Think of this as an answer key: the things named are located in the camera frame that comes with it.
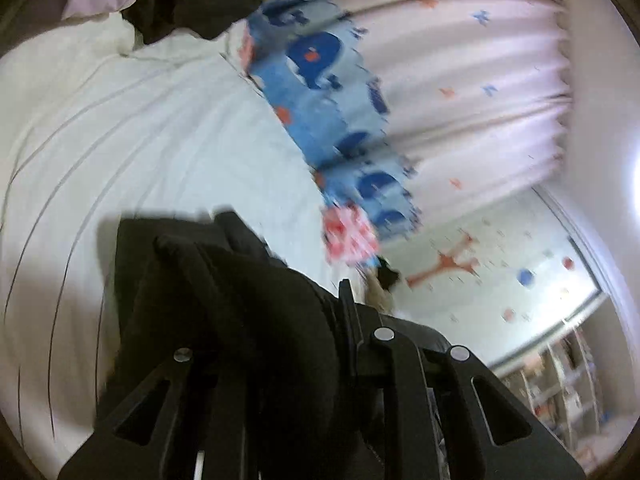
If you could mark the small dark cloth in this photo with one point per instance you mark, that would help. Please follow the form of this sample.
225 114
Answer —
387 272

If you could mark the pink checkered cloth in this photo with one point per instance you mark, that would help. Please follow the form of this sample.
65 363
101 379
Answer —
350 232

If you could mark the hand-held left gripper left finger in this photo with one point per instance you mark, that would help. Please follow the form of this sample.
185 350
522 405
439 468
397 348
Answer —
185 385

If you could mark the black puffer jacket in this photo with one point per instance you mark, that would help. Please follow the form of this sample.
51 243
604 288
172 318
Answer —
250 310

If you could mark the white storage shelf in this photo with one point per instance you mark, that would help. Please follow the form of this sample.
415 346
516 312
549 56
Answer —
560 395

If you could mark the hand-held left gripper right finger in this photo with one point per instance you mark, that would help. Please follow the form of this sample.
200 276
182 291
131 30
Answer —
352 310

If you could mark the white striped bed sheet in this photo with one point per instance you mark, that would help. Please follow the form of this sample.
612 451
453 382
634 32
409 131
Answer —
150 135

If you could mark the whale print curtain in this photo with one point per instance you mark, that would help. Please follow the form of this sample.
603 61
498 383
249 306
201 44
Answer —
350 110

